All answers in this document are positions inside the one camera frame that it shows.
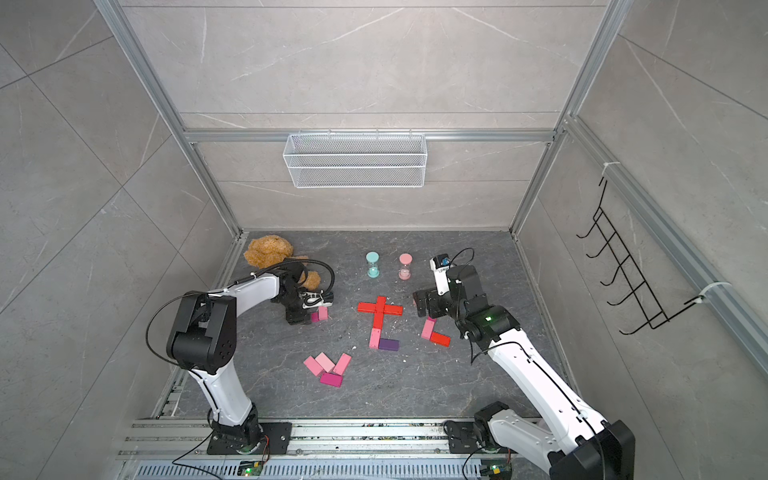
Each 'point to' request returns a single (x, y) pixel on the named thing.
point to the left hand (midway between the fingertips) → (307, 305)
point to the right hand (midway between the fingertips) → (434, 289)
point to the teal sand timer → (372, 259)
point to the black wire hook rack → (642, 295)
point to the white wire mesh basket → (355, 160)
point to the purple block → (388, 344)
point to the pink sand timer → (405, 273)
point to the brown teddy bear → (268, 250)
